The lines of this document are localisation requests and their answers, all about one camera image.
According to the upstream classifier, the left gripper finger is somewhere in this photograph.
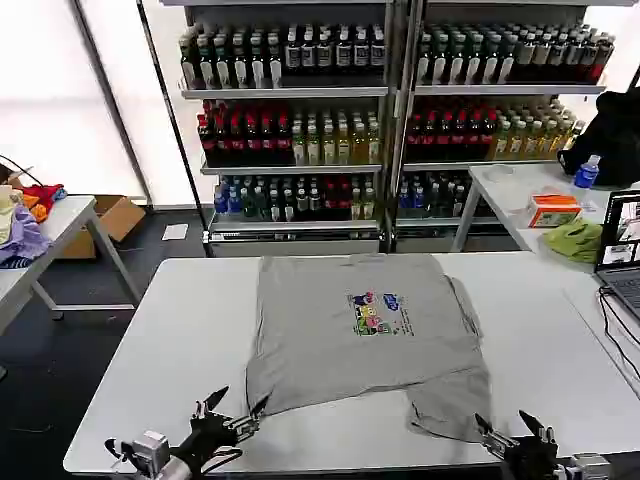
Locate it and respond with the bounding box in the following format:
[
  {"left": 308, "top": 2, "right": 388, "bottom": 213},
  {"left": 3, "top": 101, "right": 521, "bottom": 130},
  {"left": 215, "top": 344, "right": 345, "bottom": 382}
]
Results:
[
  {"left": 191, "top": 384, "right": 230, "bottom": 422},
  {"left": 223, "top": 397, "right": 269, "bottom": 441}
]

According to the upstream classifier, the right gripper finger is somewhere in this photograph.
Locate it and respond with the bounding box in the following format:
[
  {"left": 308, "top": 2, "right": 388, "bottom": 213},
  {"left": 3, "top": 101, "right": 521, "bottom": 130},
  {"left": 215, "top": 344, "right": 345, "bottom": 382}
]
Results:
[
  {"left": 473, "top": 412, "right": 520, "bottom": 459},
  {"left": 518, "top": 409, "right": 558, "bottom": 447}
]

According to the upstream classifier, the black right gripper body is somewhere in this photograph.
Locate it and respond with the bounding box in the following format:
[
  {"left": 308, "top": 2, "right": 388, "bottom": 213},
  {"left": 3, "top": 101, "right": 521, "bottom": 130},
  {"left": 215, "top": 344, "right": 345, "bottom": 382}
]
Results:
[{"left": 502, "top": 438, "right": 561, "bottom": 480}]

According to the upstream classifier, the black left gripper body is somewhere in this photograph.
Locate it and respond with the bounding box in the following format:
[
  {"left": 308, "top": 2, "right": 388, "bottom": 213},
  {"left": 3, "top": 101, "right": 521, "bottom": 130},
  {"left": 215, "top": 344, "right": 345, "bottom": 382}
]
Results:
[{"left": 169, "top": 413, "right": 240, "bottom": 466}]

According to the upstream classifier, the grey printed t-shirt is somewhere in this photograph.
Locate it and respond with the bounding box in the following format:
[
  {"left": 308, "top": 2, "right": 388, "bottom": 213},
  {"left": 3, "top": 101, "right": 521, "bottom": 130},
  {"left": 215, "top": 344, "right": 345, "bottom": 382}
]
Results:
[{"left": 243, "top": 253, "right": 495, "bottom": 444}]

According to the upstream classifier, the green cloth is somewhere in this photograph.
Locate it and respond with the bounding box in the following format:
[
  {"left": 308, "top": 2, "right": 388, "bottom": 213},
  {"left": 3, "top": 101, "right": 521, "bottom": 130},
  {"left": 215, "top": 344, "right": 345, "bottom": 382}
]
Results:
[{"left": 543, "top": 219, "right": 604, "bottom": 266}]

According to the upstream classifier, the brown cardboard box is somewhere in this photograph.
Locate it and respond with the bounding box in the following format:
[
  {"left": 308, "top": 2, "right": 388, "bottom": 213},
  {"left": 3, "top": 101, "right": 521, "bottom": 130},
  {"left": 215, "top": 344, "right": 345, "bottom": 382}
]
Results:
[{"left": 58, "top": 195, "right": 147, "bottom": 260}]

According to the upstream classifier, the open laptop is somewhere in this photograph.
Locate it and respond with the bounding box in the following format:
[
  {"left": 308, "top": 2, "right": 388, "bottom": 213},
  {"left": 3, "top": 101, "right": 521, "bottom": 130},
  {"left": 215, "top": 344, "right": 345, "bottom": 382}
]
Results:
[{"left": 594, "top": 189, "right": 640, "bottom": 322}]

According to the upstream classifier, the orange tissue box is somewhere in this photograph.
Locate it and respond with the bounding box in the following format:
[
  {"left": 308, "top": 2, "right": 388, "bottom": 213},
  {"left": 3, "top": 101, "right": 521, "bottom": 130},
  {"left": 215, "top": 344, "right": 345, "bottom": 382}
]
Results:
[{"left": 527, "top": 193, "right": 586, "bottom": 230}]

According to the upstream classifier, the white desk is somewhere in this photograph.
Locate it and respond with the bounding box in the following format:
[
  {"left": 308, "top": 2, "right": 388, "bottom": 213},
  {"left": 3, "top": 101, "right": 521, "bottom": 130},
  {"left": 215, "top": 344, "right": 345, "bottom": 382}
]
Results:
[{"left": 451, "top": 162, "right": 640, "bottom": 275}]

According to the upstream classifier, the grey side table with clothes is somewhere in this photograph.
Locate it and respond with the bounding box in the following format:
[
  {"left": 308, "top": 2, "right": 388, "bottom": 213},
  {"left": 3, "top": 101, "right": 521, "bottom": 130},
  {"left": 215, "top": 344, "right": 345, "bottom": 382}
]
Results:
[{"left": 0, "top": 194, "right": 144, "bottom": 337}]

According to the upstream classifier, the purple cloth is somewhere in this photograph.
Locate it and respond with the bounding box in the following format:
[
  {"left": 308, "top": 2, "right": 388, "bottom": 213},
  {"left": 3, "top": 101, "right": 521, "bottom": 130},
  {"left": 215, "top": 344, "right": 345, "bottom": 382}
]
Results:
[{"left": 0, "top": 202, "right": 55, "bottom": 262}]

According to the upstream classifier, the blue plastic bottle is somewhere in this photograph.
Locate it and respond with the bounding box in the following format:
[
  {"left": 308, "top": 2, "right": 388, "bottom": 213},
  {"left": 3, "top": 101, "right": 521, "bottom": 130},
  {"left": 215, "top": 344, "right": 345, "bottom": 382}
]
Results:
[{"left": 573, "top": 154, "right": 602, "bottom": 190}]

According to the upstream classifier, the red cloth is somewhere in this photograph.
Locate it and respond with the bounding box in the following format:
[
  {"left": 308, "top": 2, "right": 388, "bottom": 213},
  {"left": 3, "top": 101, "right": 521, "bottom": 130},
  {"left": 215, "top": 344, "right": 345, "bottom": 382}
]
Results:
[{"left": 21, "top": 183, "right": 67, "bottom": 212}]

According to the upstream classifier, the cream cloth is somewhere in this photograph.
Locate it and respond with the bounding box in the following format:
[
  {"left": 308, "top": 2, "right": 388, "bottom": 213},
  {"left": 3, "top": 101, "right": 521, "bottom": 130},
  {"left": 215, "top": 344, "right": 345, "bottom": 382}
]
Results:
[{"left": 0, "top": 183, "right": 25, "bottom": 246}]

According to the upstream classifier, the black slanted pole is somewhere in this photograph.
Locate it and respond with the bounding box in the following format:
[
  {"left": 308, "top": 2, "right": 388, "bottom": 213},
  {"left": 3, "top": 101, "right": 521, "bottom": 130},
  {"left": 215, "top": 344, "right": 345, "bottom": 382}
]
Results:
[{"left": 134, "top": 0, "right": 215, "bottom": 259}]

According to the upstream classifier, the metal shelf with drink bottles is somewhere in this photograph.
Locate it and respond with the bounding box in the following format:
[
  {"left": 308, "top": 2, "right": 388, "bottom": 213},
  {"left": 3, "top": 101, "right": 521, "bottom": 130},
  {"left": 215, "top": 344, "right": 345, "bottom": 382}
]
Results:
[
  {"left": 394, "top": 0, "right": 617, "bottom": 254},
  {"left": 175, "top": 0, "right": 399, "bottom": 257}
]

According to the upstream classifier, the black bag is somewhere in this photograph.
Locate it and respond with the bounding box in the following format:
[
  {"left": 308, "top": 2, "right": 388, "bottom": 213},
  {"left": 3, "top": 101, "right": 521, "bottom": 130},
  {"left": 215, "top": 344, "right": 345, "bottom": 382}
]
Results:
[{"left": 556, "top": 90, "right": 640, "bottom": 188}]

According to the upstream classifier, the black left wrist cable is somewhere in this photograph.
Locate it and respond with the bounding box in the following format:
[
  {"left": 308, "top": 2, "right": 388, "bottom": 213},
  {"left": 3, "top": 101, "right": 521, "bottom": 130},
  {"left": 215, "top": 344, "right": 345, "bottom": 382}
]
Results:
[{"left": 103, "top": 437, "right": 135, "bottom": 472}]

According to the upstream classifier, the black laptop cable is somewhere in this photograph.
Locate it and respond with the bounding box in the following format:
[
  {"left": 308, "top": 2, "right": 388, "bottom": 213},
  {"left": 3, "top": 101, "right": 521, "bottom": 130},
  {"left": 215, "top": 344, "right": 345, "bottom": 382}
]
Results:
[{"left": 597, "top": 286, "right": 640, "bottom": 384}]

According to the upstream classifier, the thin black curved cable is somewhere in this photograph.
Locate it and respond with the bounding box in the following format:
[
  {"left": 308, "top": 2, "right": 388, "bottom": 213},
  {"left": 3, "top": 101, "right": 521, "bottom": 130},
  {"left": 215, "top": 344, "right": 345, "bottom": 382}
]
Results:
[{"left": 0, "top": 154, "right": 52, "bottom": 197}]

